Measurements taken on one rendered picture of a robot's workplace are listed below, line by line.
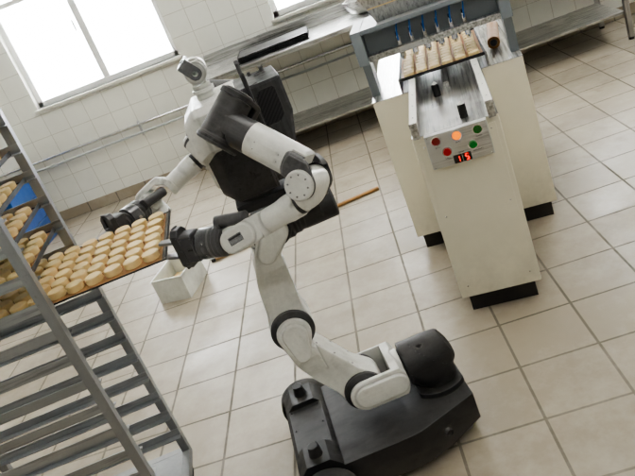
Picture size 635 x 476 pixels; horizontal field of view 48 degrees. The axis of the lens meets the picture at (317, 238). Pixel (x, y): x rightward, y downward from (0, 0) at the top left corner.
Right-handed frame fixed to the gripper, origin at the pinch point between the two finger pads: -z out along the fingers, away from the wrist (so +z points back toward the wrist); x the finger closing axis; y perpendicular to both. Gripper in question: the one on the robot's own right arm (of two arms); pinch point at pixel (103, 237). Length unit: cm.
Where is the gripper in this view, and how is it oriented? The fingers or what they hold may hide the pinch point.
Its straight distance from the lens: 242.2
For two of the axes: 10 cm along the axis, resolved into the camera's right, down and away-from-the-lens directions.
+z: 5.4, -5.2, 6.6
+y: 7.7, -0.1, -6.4
